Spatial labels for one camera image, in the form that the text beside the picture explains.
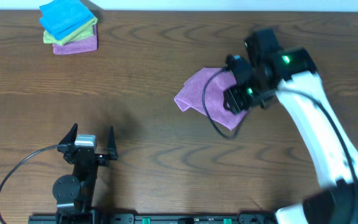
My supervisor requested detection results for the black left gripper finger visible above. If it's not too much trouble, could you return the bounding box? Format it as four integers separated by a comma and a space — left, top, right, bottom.
59, 123, 78, 145
106, 126, 118, 160

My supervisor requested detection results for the purple microfiber cloth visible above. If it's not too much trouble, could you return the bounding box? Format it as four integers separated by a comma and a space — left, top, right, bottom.
174, 67, 247, 130

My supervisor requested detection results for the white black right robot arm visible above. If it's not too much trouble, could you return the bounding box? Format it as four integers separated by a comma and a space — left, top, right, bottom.
223, 29, 358, 223

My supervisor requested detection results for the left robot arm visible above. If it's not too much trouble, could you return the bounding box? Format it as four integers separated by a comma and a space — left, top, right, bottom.
52, 124, 118, 224

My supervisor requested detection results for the folded purple cloth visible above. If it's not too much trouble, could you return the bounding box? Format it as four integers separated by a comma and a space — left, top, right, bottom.
52, 25, 98, 55

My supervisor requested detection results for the folded green cloth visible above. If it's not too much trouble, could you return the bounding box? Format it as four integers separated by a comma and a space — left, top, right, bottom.
43, 17, 98, 46

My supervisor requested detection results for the folded blue cloth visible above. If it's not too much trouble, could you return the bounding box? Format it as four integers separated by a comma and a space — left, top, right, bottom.
39, 0, 98, 40

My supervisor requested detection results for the black left camera cable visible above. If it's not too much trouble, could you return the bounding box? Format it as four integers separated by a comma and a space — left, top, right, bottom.
0, 144, 60, 224

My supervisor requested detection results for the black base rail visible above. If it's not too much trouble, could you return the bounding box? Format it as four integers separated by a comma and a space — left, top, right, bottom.
28, 212, 278, 224

